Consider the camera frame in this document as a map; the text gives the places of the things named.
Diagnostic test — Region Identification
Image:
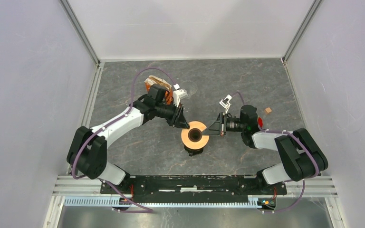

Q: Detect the dark glass carafe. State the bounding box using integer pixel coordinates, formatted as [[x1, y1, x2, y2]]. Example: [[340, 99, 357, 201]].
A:
[[184, 146, 204, 157]]

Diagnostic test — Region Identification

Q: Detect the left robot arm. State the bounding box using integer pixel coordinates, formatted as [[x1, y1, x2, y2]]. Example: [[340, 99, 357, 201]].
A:
[[67, 84, 190, 194]]

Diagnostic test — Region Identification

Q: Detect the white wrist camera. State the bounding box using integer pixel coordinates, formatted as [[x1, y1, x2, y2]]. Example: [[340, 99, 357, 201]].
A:
[[219, 95, 232, 114], [172, 84, 188, 107]]

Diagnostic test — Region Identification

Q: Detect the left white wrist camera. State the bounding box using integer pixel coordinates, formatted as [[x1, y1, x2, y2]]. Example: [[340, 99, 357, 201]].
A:
[[172, 84, 188, 107]]

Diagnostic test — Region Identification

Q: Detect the red curved toy block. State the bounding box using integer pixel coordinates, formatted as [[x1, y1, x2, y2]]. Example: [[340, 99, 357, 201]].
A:
[[258, 117, 263, 128]]

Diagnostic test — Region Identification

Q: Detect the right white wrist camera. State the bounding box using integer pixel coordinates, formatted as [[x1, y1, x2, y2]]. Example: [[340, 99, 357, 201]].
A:
[[219, 95, 232, 114]]

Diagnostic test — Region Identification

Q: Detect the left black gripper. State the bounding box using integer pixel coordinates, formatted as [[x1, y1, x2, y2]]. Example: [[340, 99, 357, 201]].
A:
[[155, 100, 190, 129]]

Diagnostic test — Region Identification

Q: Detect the white slotted cable duct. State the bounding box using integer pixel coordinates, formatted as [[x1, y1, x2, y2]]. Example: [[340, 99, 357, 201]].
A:
[[63, 195, 278, 209]]

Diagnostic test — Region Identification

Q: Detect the clear glass dripper cone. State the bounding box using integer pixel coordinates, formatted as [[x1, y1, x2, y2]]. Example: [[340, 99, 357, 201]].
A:
[[182, 81, 198, 97]]

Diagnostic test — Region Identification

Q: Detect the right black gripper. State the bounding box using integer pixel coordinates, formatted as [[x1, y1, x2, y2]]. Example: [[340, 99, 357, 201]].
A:
[[202, 112, 246, 137]]

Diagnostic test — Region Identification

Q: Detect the small wooden cube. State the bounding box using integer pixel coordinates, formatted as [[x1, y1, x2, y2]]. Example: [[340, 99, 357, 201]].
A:
[[265, 107, 272, 114]]

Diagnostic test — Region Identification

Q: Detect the orange coffee filter box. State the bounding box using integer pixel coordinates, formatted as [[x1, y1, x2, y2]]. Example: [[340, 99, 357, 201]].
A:
[[144, 75, 174, 105]]

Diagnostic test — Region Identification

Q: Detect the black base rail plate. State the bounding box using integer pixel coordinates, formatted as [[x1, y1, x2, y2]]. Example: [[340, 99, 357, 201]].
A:
[[117, 175, 287, 203]]

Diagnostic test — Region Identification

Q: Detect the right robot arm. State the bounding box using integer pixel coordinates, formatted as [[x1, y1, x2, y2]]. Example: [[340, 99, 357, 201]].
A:
[[202, 105, 328, 194]]

